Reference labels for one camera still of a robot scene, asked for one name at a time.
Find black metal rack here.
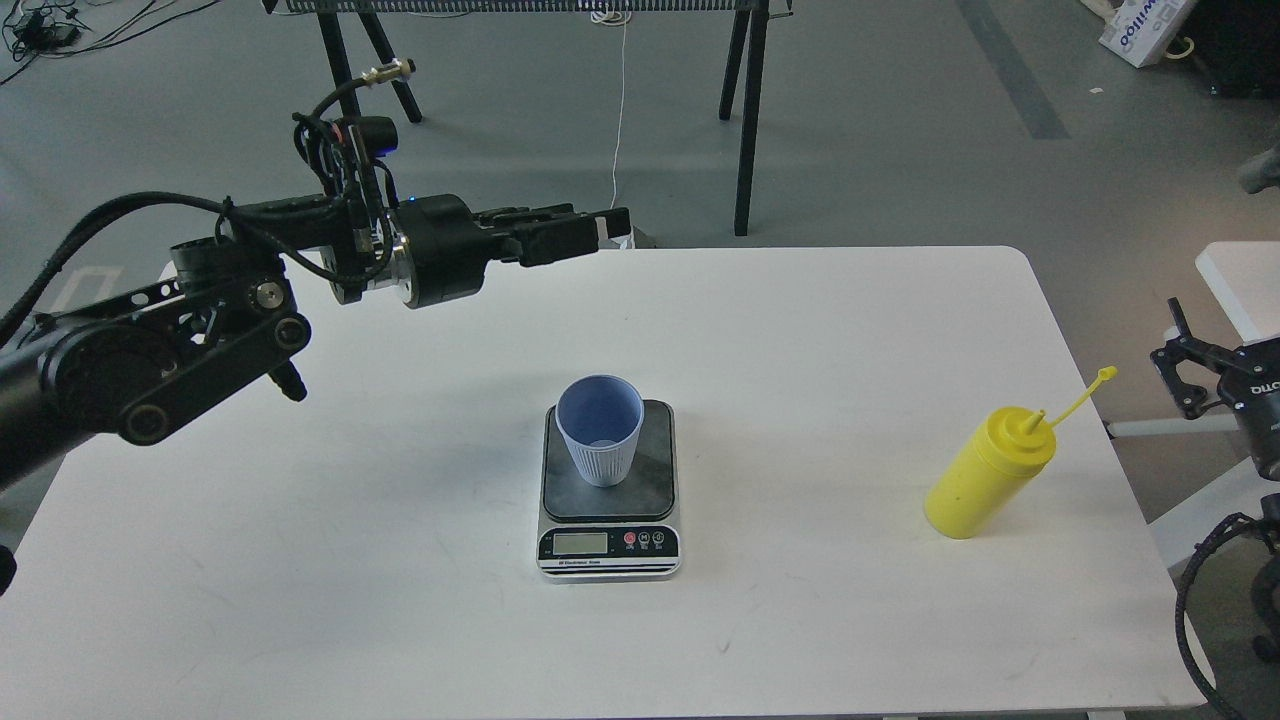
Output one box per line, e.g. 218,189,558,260
256,1,800,240

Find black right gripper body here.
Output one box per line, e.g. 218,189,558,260
1225,338,1279,482

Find black floor cables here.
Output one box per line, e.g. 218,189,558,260
0,0,221,86

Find blue plastic cup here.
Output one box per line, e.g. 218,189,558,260
553,374,645,488

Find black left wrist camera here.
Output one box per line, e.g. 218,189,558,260
292,56,416,197

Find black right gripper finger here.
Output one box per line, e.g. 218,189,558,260
1149,297,1245,420

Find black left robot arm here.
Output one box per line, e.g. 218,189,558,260
1,191,634,489

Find white power cable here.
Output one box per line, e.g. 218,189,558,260
590,8,637,251

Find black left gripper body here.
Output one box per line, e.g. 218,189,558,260
393,193,518,309

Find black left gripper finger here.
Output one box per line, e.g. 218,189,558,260
515,208,631,268
477,202,599,232

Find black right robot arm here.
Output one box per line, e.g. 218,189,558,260
1149,299,1279,719

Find digital kitchen scale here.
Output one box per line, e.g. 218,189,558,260
535,398,684,583

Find yellow squeeze bottle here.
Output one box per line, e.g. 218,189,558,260
923,366,1117,541

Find white cardboard box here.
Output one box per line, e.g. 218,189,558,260
1098,1,1199,68

